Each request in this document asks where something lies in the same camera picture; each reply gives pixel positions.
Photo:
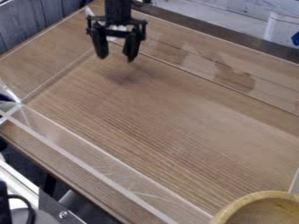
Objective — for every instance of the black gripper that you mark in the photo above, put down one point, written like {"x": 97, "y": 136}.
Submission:
{"x": 129, "y": 30}

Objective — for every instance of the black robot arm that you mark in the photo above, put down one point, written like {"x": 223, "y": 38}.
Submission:
{"x": 117, "y": 11}

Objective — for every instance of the brown wooden bowl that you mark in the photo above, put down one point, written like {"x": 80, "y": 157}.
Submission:
{"x": 267, "y": 207}

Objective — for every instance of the white container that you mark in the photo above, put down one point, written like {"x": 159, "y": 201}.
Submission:
{"x": 280, "y": 28}

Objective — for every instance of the blue object at edge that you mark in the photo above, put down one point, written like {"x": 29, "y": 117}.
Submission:
{"x": 295, "y": 39}

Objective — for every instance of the clear acrylic tray wall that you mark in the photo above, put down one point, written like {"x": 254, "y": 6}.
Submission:
{"x": 164, "y": 138}

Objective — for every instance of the grey metal bracket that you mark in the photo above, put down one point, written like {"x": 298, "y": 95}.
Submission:
{"x": 56, "y": 210}

